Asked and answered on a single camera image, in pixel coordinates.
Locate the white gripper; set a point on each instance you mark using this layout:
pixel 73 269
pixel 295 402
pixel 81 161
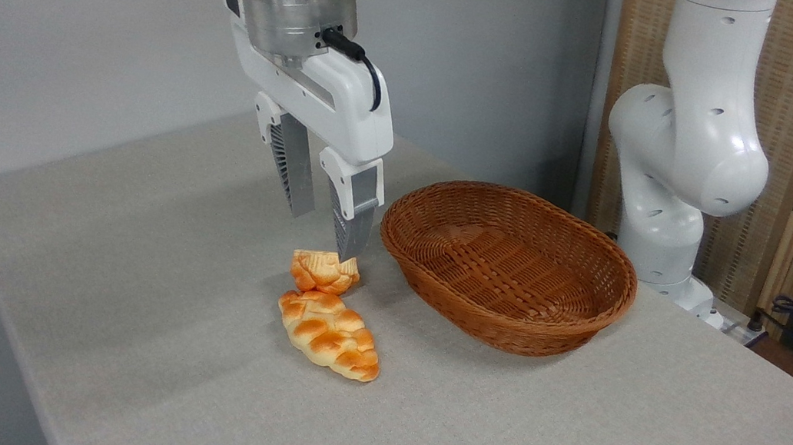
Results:
pixel 342 110

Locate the small bread roll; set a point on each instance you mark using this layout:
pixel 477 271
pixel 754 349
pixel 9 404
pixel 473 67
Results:
pixel 318 273

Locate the braided bread loaf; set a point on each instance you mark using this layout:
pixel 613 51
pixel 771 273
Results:
pixel 330 333

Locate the brown wicker basket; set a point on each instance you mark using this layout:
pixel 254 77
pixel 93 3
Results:
pixel 506 269

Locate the grey tablecloth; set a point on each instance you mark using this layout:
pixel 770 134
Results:
pixel 192 349

